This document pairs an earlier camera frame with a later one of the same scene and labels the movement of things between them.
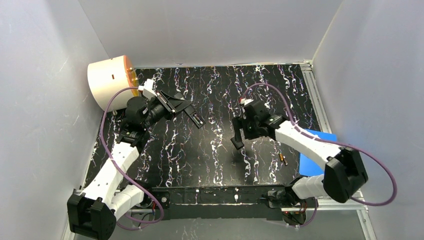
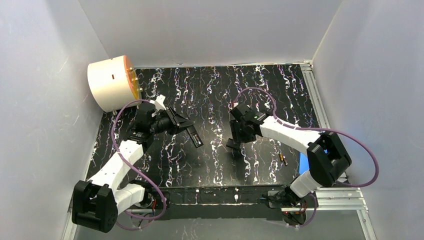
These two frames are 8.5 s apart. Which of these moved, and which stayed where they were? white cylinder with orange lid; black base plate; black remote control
Moved: black remote control
Stayed: white cylinder with orange lid; black base plate
